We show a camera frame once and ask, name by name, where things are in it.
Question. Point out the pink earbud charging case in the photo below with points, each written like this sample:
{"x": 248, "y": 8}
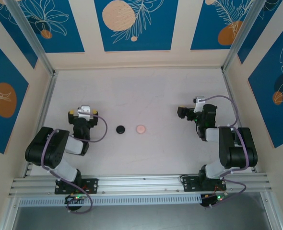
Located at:
{"x": 140, "y": 129}

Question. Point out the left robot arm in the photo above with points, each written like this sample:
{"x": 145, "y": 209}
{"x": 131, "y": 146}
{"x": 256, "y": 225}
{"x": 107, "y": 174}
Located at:
{"x": 48, "y": 148}

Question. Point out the black earbud charging case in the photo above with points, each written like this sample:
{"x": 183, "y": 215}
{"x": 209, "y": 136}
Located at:
{"x": 120, "y": 129}

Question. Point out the small circuit board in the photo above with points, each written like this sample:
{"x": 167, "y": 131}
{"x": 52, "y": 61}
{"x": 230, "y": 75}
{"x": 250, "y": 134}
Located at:
{"x": 75, "y": 198}
{"x": 211, "y": 201}

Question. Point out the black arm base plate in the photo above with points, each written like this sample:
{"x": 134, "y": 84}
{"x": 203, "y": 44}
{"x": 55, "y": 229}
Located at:
{"x": 93, "y": 185}
{"x": 192, "y": 185}

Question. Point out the aluminium frame post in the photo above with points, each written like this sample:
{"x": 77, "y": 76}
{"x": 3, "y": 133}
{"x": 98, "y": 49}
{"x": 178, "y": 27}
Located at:
{"x": 32, "y": 38}
{"x": 241, "y": 36}

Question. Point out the grey metal panel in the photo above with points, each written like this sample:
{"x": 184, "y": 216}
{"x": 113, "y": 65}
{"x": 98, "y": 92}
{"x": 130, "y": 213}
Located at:
{"x": 144, "y": 218}

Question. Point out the aluminium mounting rail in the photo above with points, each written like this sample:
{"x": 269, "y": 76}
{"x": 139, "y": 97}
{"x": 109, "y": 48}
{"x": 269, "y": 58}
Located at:
{"x": 144, "y": 184}

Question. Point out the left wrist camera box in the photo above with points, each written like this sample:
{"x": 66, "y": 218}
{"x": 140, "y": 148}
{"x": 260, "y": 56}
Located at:
{"x": 85, "y": 109}

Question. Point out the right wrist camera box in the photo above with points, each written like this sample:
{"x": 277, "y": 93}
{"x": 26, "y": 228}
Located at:
{"x": 198, "y": 100}

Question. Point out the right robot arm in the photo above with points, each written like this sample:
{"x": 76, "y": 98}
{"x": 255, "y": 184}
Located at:
{"x": 237, "y": 153}

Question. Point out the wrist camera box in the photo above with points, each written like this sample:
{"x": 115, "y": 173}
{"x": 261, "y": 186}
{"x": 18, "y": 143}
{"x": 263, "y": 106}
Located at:
{"x": 85, "y": 109}
{"x": 198, "y": 100}

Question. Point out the aluminium frame leg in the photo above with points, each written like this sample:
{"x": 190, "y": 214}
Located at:
{"x": 274, "y": 213}
{"x": 8, "y": 213}

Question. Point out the aluminium table side rail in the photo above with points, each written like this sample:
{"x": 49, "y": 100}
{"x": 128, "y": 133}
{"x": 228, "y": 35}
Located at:
{"x": 45, "y": 107}
{"x": 227, "y": 83}

